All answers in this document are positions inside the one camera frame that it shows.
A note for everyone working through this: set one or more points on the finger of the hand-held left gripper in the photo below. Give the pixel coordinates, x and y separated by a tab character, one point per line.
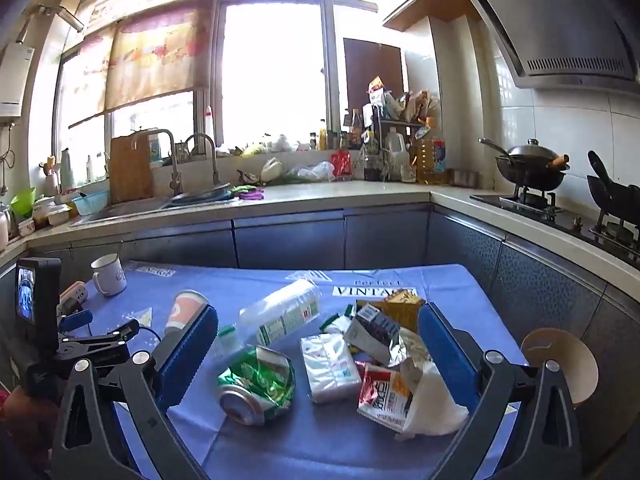
100	342
75	320

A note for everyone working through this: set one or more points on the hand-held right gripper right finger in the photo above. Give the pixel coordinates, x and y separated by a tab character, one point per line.
445	357

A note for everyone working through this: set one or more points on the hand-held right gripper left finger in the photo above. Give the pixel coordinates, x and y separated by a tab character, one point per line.
187	357

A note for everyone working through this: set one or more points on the silver foil wrapper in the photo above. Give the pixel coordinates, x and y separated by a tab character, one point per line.
407	347

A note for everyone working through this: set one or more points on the pink paper cup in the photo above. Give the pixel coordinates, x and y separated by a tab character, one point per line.
186	309

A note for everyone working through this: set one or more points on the red white snack wrapper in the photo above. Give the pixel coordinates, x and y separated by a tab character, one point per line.
435	412

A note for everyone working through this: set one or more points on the yellow cardboard box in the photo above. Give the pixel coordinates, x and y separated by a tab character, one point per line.
402	307

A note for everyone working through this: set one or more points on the red and white wrapper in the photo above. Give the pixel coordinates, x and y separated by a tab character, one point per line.
382	395

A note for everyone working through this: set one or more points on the crushed green can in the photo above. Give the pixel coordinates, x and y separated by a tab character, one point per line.
260	380

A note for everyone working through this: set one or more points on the grey and white carton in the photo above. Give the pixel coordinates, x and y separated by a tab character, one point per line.
372	327

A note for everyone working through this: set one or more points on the clear plastic bottle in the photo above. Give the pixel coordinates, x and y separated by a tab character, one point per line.
280	315

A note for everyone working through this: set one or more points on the round wooden bin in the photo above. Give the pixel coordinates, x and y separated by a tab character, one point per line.
560	365

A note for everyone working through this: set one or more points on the white tissue packet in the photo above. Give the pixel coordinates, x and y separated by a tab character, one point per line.
330	367

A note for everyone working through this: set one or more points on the green wrapper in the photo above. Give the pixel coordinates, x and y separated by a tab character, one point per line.
334	322

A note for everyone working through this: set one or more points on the person's left hand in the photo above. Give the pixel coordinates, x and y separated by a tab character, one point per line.
22	412

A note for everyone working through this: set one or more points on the white power strip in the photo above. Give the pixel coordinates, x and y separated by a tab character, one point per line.
74	295

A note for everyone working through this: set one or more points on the white mug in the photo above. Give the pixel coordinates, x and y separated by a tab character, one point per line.
109	276

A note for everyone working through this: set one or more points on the green plastic bowl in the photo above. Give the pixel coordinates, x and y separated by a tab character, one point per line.
22	202

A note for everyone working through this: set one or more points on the light blue basin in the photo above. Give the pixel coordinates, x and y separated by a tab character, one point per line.
90	202

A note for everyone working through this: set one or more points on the steel sink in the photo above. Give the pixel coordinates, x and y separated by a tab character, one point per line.
130	210

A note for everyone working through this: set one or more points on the blue printed tablecloth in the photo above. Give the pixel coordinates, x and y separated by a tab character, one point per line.
300	440

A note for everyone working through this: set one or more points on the wooden cutting board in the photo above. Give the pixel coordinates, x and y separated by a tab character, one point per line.
131	170

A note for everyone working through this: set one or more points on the purple and green cloth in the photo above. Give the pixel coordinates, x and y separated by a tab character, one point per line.
247	192

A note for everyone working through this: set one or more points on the black gas stove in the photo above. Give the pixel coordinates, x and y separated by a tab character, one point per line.
555	215

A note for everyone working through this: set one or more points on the cooking oil bottle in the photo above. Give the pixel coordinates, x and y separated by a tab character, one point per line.
430	157

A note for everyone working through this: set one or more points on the white bowl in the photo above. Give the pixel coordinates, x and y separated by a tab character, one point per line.
271	170

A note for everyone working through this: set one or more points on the black wok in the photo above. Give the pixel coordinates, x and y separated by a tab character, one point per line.
530	165

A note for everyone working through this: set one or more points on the white plastic jug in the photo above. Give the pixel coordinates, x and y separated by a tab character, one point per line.
396	152

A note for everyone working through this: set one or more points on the red packet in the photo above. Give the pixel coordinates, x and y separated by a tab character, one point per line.
341	165

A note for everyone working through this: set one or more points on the white plastic bag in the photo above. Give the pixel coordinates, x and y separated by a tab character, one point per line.
315	172

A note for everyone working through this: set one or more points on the white water heater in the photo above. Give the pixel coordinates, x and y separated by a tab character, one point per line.
14	80

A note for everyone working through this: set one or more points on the black frying pan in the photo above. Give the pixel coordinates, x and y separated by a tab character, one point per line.
615	192

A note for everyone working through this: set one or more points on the dark sauce bottle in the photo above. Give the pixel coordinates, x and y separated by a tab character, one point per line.
356	130

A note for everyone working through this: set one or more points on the black spice rack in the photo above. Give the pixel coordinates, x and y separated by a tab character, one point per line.
400	110

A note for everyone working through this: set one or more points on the printed roller blind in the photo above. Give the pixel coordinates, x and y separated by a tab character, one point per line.
155	55

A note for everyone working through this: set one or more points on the brown board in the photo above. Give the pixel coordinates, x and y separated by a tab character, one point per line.
372	70

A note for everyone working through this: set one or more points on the steel range hood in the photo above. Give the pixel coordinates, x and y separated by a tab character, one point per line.
565	25

